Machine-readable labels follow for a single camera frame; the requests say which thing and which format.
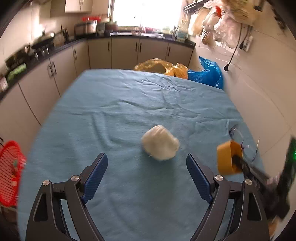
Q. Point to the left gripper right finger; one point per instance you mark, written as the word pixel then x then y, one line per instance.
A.
pixel 247 220

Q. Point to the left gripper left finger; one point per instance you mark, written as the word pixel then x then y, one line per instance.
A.
pixel 47 220

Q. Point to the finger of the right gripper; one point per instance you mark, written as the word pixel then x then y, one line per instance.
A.
pixel 258 177

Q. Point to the brown tape roll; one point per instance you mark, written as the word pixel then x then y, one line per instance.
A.
pixel 225 158

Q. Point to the lower kitchen cabinets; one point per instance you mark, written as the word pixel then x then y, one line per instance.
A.
pixel 31 94

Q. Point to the kitchen cabinets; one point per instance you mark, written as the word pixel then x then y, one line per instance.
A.
pixel 31 94
pixel 70 6

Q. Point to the upper kitchen cabinets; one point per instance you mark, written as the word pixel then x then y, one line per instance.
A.
pixel 70 6

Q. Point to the red plastic basket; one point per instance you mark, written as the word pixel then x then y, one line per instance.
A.
pixel 12 163

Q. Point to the blue tablecloth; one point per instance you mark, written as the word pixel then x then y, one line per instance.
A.
pixel 108 111

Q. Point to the blue plastic bag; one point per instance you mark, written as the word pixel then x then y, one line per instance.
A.
pixel 211 74

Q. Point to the yellow plastic bag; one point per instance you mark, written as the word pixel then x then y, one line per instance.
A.
pixel 160 66

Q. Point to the green cloth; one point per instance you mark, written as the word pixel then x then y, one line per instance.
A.
pixel 21 68

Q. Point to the black frying pan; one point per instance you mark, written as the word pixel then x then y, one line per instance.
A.
pixel 19 57

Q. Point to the hanging plastic bags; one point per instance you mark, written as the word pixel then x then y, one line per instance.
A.
pixel 222 21

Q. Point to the black wok with lid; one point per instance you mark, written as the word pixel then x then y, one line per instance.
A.
pixel 42 40

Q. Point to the steel rice cooker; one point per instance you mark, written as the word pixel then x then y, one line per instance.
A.
pixel 85 28

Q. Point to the dark cooking pot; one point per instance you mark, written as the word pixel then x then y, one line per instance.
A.
pixel 110 27

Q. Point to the purple frame eyeglasses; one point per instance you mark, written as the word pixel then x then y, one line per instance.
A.
pixel 249 151

